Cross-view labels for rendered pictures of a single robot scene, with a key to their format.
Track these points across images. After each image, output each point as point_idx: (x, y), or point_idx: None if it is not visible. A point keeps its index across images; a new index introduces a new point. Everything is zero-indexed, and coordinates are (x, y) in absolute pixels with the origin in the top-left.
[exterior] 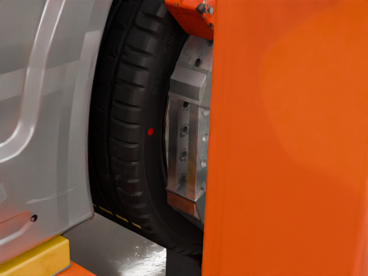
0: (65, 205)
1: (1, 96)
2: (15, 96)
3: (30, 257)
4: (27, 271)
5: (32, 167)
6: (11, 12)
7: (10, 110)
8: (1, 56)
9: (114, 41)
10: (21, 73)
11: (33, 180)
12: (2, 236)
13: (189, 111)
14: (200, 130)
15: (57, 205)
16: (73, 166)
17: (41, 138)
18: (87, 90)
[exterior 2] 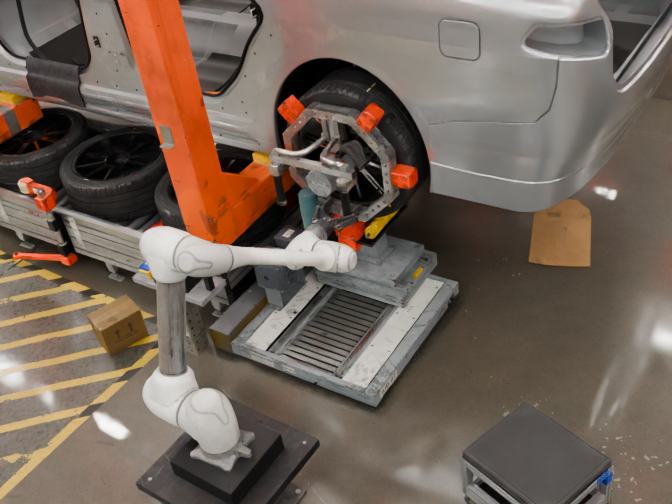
0: (269, 147)
1: (251, 106)
2: (255, 108)
3: (262, 155)
4: (260, 158)
5: (256, 129)
6: (251, 86)
7: (254, 111)
8: (250, 96)
9: None
10: (256, 103)
11: (257, 133)
12: (251, 143)
13: (295, 142)
14: (286, 148)
15: (266, 145)
16: (270, 137)
17: (258, 123)
18: (271, 117)
